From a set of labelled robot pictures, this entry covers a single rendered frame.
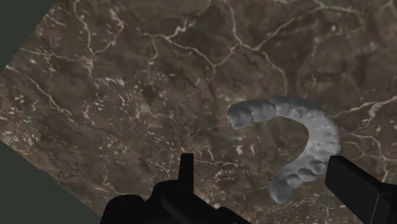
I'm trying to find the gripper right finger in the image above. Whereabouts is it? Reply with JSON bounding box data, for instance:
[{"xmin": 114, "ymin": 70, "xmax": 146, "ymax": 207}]
[{"xmin": 324, "ymin": 155, "xmax": 397, "ymax": 224}]

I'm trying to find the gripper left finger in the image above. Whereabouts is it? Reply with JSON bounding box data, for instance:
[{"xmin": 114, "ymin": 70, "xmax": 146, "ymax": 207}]
[{"xmin": 99, "ymin": 153, "xmax": 252, "ymax": 224}]

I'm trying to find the grey curved teeth model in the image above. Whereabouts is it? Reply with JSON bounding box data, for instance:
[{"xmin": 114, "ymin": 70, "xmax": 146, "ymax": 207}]
[{"xmin": 226, "ymin": 96, "xmax": 341, "ymax": 204}]

